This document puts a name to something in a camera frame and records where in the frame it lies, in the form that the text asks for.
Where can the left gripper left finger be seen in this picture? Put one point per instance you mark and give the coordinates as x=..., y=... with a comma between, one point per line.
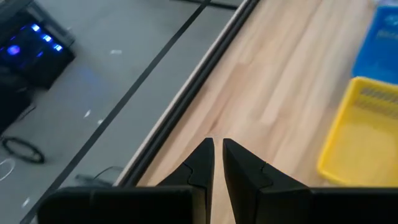
x=186, y=202

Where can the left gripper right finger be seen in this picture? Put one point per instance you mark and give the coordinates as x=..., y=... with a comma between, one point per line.
x=264, y=199

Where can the yellow plastic basket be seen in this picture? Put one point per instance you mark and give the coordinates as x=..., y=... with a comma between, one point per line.
x=357, y=149

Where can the blue plastic basket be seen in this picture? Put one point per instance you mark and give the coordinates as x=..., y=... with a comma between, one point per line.
x=376, y=59

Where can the computer tower with blue lights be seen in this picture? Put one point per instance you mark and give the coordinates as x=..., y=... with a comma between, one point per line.
x=37, y=59

